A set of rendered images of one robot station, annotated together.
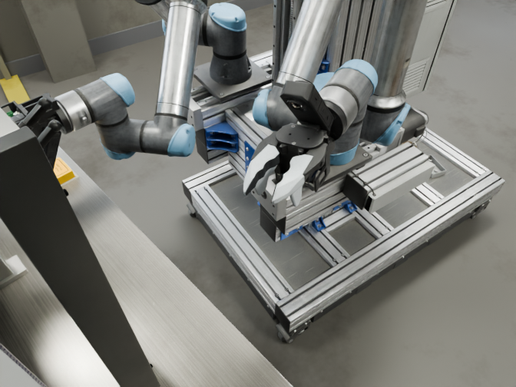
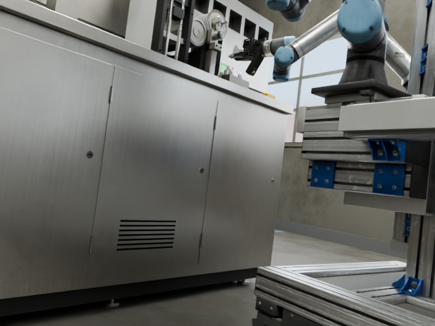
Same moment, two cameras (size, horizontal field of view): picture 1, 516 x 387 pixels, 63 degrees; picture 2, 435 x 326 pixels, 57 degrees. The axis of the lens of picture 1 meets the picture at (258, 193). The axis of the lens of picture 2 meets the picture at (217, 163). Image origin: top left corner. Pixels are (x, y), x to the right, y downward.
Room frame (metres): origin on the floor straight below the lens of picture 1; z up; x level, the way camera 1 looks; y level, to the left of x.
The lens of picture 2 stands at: (0.45, -1.41, 0.49)
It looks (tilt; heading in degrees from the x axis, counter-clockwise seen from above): 3 degrees up; 87
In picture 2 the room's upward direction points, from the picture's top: 7 degrees clockwise
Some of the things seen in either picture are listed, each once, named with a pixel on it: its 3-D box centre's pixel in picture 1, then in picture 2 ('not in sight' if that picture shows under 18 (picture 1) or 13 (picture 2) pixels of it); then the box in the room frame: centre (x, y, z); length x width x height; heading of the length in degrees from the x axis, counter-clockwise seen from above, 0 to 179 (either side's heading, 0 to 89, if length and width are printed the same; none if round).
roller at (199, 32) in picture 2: not in sight; (179, 35); (0.29, 0.56, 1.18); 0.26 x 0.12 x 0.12; 134
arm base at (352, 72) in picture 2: not in sight; (363, 76); (0.93, -0.18, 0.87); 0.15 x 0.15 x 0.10
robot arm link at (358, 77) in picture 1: (348, 91); not in sight; (0.64, -0.16, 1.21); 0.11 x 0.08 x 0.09; 150
